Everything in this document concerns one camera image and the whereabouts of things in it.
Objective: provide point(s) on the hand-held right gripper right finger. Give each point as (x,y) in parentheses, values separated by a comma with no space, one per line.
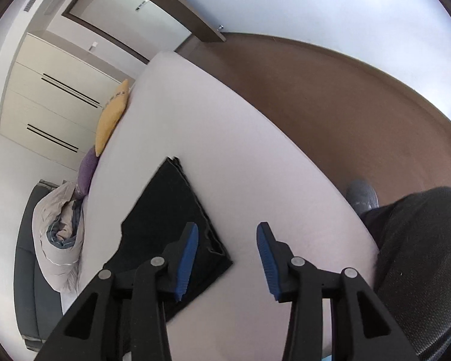
(266,263)

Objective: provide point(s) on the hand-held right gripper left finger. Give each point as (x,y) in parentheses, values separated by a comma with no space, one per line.
(186,259)

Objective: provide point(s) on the black pants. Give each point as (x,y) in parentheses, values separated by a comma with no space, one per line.
(171,214)

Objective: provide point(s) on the white bed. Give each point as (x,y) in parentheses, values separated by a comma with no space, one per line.
(225,165)

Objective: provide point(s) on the grey slipper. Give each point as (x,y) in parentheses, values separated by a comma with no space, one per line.
(362,195)

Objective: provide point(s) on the rolled grey duvet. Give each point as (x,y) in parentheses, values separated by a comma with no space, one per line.
(58,233)

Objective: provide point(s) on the purple pillow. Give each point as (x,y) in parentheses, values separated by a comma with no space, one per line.
(85,171)

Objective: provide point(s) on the person's leg in dark trousers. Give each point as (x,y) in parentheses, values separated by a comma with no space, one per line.
(421,263)

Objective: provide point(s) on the dark grey sofa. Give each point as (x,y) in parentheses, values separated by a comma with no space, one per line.
(32,270)

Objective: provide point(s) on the yellow pillow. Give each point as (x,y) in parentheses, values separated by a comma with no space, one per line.
(112,117)

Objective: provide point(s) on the cream wardrobe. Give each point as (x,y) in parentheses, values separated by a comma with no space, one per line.
(49,97)

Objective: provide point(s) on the white wall switch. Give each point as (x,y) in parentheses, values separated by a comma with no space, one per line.
(93,45)

